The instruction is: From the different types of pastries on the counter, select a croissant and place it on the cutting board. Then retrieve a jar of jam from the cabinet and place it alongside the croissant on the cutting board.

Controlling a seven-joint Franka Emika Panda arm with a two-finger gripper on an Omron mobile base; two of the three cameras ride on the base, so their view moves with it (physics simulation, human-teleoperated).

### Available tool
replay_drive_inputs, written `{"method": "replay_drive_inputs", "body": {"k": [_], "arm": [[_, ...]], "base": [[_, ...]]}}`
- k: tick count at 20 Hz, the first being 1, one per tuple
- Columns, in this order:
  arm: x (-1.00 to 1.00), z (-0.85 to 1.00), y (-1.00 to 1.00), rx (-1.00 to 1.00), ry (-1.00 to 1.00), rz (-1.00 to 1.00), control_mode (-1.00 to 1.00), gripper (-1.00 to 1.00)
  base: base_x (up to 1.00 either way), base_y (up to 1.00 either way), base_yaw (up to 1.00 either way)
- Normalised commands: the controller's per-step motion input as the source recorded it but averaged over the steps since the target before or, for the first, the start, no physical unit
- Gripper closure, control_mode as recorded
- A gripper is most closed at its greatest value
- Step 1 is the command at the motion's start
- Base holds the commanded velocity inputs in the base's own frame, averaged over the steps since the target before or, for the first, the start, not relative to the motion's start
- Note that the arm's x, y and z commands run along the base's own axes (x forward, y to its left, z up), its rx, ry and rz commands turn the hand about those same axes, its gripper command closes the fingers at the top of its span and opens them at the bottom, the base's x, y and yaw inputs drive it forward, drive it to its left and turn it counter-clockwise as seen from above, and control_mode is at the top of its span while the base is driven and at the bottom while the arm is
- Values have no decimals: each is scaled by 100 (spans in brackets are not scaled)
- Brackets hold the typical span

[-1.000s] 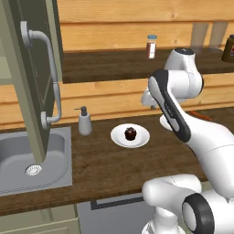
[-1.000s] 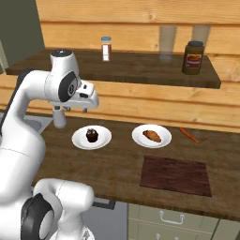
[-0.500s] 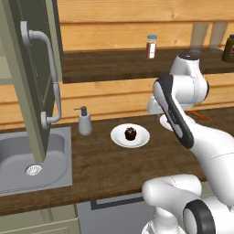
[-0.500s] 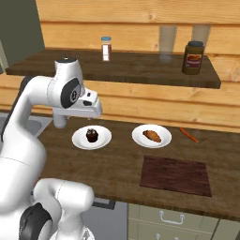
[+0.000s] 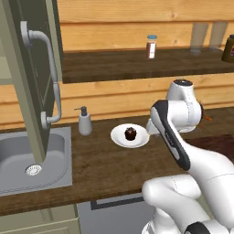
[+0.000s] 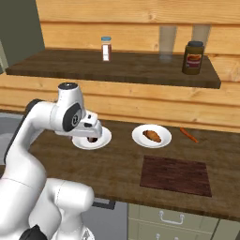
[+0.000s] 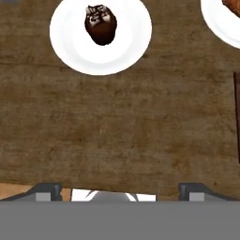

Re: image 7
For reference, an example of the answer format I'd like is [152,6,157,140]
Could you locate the white round plate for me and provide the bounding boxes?
[49,0,153,77]
[200,0,240,50]

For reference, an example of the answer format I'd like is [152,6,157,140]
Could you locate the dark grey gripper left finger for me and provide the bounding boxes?
[0,182,63,203]

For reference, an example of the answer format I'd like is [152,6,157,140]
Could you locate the chocolate frosted pastry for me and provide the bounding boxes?
[83,4,118,47]

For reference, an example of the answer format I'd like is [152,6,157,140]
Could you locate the golden brown croissant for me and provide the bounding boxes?
[221,0,240,19]

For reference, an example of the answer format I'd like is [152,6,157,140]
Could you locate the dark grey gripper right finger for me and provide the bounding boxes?
[177,182,240,203]

